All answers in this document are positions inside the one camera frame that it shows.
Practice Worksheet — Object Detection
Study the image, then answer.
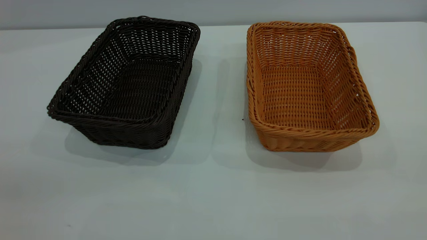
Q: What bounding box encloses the orange wicker basket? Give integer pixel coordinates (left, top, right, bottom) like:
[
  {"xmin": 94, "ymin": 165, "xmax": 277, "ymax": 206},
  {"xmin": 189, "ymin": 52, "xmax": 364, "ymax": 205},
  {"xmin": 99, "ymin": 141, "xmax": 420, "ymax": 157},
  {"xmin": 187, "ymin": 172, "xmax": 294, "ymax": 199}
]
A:
[{"xmin": 247, "ymin": 21, "xmax": 380, "ymax": 153}]

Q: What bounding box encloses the black wicker basket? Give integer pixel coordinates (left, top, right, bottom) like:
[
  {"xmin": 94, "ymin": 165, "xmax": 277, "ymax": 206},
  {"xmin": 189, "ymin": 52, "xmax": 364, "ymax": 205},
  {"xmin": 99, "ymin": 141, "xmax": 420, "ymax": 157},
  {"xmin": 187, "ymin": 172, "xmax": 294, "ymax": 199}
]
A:
[{"xmin": 47, "ymin": 16, "xmax": 201, "ymax": 149}]

